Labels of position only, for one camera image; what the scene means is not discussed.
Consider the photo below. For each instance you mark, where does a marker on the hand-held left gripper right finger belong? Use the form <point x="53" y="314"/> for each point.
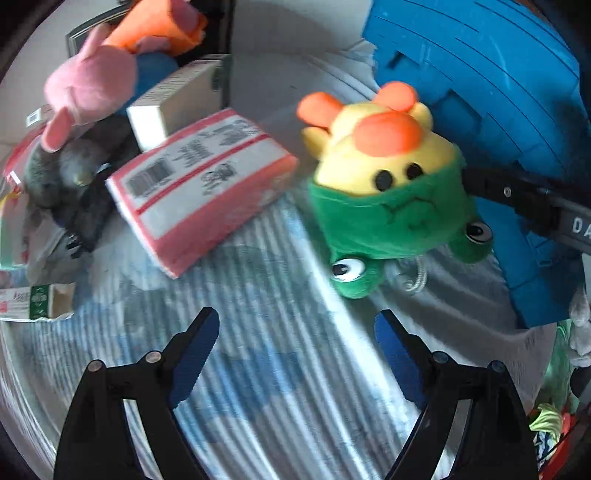
<point x="399" y="364"/>

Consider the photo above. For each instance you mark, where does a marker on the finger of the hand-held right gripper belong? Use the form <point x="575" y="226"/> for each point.
<point x="508" y="191"/>

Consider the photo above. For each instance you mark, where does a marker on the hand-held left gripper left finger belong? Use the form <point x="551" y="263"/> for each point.
<point x="194" y="364"/>

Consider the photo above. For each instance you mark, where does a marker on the blue plastic crate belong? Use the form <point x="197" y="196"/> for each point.
<point x="485" y="69"/>

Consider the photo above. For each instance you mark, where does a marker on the yellow duck plush frog hood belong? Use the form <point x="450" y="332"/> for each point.
<point x="383" y="184"/>

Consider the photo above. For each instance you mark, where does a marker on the red and white medicine box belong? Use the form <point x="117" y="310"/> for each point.
<point x="194" y="184"/>

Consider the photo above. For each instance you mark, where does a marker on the white and green carton box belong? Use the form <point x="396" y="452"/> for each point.
<point x="180" y="97"/>

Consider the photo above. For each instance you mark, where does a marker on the white plush toy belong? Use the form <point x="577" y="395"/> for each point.
<point x="581" y="318"/>

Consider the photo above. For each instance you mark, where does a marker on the striped bed sheet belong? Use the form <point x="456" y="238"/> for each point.
<point x="277" y="323"/>

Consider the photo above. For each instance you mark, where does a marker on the printed paper sheet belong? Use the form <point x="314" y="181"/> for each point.
<point x="535" y="360"/>

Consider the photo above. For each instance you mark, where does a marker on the pile of colourful clothes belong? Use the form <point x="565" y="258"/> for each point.
<point x="551" y="424"/>

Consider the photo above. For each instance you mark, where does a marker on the small white green carton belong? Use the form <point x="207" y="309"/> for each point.
<point x="32" y="302"/>

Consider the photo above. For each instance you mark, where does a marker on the grey plush toy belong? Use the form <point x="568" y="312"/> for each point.
<point x="55" y="170"/>

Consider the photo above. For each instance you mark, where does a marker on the pink pig plush blue dress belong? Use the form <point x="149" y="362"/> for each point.
<point x="87" y="78"/>

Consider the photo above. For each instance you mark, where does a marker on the pink pig plush orange dress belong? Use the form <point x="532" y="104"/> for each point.
<point x="157" y="23"/>

